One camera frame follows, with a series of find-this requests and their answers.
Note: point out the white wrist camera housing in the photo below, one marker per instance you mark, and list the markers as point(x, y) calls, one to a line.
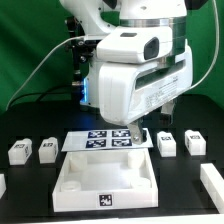
point(134, 47)

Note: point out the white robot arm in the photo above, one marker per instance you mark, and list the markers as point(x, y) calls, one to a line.
point(100, 18)

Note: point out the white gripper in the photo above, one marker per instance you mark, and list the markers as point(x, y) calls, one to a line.
point(127, 92)

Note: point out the white block left edge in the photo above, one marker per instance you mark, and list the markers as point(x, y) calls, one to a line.
point(2, 185)

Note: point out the white obstacle bar right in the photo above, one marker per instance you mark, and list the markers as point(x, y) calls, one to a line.
point(214, 184)

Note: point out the white sheet with markers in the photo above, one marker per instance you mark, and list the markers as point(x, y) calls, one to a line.
point(102, 140)

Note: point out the white square tabletop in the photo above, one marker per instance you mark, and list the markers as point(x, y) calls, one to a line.
point(107, 179)

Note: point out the black camera stand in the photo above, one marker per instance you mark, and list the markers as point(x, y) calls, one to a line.
point(81, 55)

